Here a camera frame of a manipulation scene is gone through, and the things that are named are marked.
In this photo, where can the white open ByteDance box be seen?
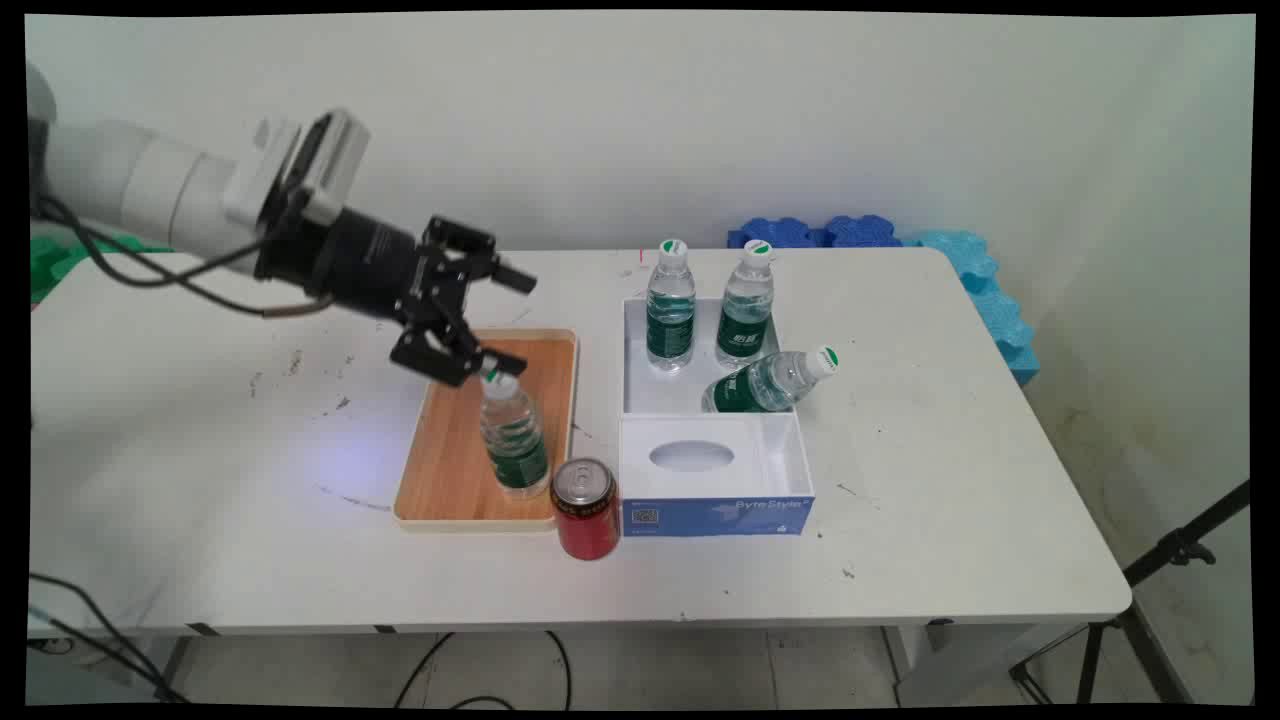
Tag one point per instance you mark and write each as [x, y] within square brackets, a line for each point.
[640, 380]

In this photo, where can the water bottle green label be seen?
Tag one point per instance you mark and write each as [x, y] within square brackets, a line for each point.
[670, 320]
[765, 385]
[515, 450]
[745, 320]

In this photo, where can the light blue foam block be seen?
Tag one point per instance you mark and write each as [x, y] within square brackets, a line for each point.
[990, 300]

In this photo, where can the dark blue foam block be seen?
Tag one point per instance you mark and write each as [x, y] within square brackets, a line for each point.
[780, 234]
[865, 232]

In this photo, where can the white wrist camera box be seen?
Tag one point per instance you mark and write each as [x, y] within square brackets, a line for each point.
[335, 160]

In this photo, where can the black tripod stand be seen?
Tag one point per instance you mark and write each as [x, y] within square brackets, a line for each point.
[1170, 555]

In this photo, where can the wooden tray cream rim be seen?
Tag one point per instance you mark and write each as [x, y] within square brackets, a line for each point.
[450, 470]

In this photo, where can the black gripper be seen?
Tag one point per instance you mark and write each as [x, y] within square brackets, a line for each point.
[350, 255]

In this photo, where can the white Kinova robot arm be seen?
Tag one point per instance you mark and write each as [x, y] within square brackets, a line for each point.
[120, 170]

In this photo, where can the green foam block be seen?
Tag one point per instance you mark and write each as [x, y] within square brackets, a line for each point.
[60, 255]

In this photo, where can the red soda can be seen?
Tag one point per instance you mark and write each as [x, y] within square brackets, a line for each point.
[586, 520]

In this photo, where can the white table leg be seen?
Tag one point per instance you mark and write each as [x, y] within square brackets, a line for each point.
[960, 665]

